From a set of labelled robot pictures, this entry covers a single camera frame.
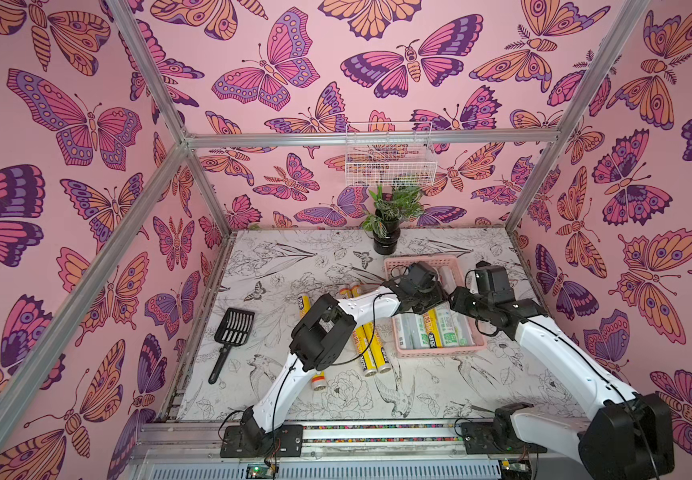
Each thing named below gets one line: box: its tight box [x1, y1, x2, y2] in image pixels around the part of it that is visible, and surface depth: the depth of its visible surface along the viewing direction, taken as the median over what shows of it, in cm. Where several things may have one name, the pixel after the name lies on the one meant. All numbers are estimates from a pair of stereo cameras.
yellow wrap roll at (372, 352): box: [352, 322, 390, 377], surface depth 87 cm
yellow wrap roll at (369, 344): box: [352, 320, 391, 377], surface depth 87 cm
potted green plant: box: [362, 185, 425, 256], surface depth 97 cm
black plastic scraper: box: [208, 307, 256, 385], surface depth 94 cm
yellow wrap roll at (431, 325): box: [424, 308, 443, 348], surface depth 92 cm
